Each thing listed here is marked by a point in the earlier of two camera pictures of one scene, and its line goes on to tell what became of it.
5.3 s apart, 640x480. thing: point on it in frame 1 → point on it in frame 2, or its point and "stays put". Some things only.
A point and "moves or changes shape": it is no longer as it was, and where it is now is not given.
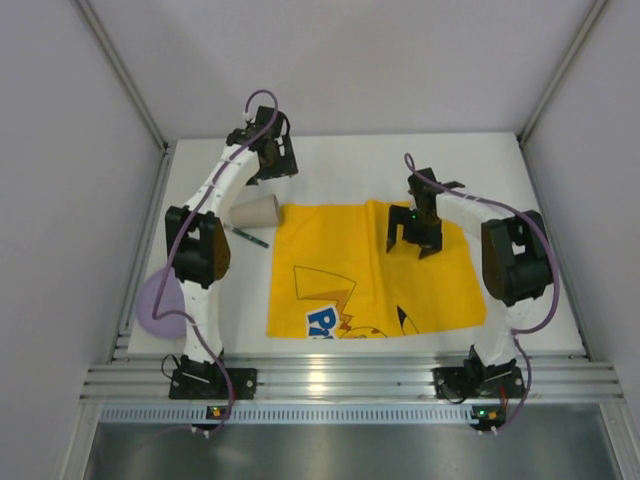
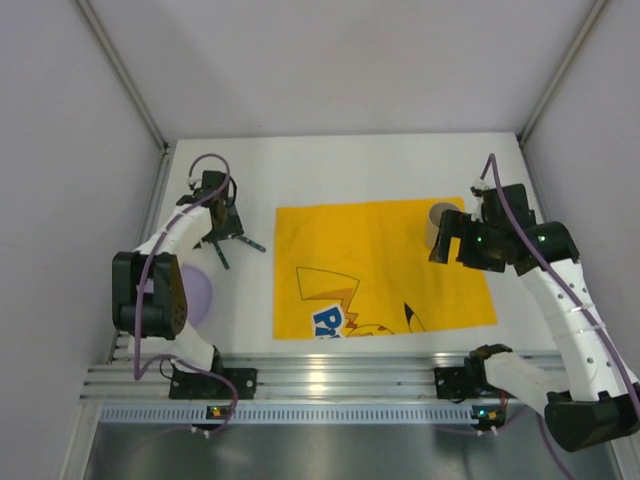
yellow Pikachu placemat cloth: (330, 274) stays put
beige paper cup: (262, 210) moves or changes shape
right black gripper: (415, 233) → (451, 236)
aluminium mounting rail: (142, 376) stays put
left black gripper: (282, 156) → (228, 232)
